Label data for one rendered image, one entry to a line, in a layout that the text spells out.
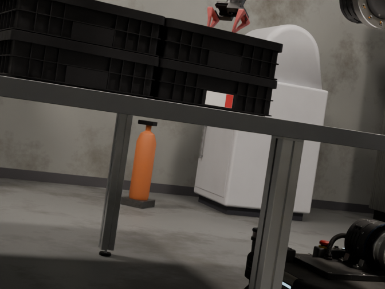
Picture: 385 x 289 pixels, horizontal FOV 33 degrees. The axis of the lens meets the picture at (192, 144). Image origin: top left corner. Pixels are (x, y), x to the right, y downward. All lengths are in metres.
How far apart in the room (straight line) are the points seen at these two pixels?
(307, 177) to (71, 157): 1.90
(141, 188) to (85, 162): 0.92
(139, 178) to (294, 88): 1.38
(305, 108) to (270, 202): 3.50
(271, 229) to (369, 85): 5.05
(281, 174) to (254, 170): 3.32
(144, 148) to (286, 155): 3.05
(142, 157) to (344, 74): 2.54
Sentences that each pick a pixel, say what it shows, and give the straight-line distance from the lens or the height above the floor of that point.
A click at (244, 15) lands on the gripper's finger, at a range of 2.18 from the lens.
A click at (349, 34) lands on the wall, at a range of 6.45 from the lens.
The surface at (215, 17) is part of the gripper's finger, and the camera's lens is 2.24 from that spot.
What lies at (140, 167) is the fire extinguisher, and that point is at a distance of 4.60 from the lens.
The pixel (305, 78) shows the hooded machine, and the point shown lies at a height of 1.10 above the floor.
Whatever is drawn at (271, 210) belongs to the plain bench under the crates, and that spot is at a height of 0.48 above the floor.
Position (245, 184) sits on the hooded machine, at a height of 0.24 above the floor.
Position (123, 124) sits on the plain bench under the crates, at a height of 0.60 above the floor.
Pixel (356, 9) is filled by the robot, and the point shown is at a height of 1.08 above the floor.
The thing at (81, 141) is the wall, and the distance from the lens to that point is 5.39.
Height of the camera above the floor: 0.67
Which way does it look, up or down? 2 degrees down
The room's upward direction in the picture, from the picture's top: 8 degrees clockwise
